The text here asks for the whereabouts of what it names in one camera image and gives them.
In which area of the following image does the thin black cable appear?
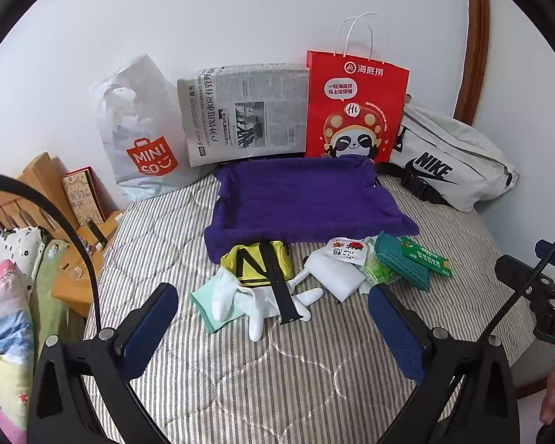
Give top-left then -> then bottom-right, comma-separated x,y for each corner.
446,219 -> 555,387

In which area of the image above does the white sponge block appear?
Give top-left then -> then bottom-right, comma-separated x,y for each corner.
304,245 -> 366,303

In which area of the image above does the white plastic shopping bag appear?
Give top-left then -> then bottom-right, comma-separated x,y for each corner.
91,54 -> 213,202

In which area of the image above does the light grey waist bag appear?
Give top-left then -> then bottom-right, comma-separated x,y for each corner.
377,95 -> 520,213

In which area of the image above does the doodle print book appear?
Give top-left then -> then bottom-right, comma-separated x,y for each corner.
61,166 -> 118,227

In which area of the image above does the folded newspaper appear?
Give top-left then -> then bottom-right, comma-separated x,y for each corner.
176,62 -> 310,168

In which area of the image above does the colourful patchwork quilt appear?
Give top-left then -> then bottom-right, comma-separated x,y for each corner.
0,259 -> 35,444

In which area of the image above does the light green blanket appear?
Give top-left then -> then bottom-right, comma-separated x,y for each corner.
28,238 -> 86,357

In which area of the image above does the brown curved wooden frame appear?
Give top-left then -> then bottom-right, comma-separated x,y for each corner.
453,0 -> 491,125

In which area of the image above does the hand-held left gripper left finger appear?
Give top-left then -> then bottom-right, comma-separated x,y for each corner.
26,282 -> 180,444

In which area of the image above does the wooden headboard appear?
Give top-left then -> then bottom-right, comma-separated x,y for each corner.
0,152 -> 81,236

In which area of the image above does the black cylinder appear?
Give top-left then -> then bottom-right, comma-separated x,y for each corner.
87,219 -> 108,250

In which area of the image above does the purple towel-lined tray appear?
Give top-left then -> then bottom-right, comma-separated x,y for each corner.
204,155 -> 420,263

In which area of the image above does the thick black cable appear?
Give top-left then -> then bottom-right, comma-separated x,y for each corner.
0,172 -> 103,336

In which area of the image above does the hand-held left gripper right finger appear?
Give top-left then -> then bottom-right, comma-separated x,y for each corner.
367,283 -> 521,444

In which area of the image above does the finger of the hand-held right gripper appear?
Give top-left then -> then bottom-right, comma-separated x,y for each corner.
495,254 -> 554,297
536,239 -> 555,283

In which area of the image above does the white floral pillow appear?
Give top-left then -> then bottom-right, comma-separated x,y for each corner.
0,226 -> 44,283

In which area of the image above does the clear glass dish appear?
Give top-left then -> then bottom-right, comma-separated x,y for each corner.
60,263 -> 86,283

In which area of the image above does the green card packet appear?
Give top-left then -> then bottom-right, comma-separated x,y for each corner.
400,237 -> 454,278

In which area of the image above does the white snack packet red print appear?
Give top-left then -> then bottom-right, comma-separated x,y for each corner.
327,237 -> 368,262

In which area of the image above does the mint green cloth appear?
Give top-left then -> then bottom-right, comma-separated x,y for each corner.
191,282 -> 246,334

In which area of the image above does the yellow pouch with black straps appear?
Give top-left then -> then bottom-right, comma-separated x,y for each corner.
221,240 -> 293,287

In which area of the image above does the black watch strap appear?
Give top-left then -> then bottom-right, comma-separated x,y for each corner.
258,242 -> 297,326

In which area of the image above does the red paper bag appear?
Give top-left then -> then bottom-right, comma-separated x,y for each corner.
304,11 -> 410,164

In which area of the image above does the teal knitted cloth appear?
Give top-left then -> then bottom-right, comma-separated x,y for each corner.
374,232 -> 432,292

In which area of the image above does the green tissue packet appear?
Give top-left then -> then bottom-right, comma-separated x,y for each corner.
361,240 -> 401,285

